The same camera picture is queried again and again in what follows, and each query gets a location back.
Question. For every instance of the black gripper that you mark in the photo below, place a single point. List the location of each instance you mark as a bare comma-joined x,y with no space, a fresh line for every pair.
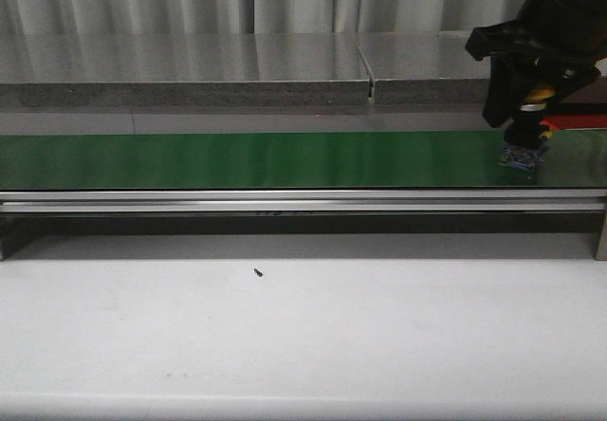
572,32

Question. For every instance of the yellow mushroom push button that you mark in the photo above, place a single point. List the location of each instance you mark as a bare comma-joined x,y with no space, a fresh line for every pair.
526,136

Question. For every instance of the red plastic tray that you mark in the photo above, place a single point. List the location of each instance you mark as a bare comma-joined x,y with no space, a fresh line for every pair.
575,122

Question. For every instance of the green conveyor belt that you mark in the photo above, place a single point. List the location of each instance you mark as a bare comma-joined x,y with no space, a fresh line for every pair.
333,160

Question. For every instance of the right grey stone slab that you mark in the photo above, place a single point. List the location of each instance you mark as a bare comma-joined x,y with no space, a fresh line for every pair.
423,68

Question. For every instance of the grey stone slab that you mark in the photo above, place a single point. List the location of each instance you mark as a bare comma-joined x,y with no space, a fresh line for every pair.
423,68
196,70

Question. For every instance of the right steel conveyor leg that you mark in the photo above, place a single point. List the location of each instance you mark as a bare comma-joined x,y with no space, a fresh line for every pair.
600,243

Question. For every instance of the left grey stone slab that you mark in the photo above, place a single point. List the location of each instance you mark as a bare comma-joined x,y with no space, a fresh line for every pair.
196,70

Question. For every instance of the aluminium conveyor frame rail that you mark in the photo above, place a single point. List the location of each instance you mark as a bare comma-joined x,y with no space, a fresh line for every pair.
238,201

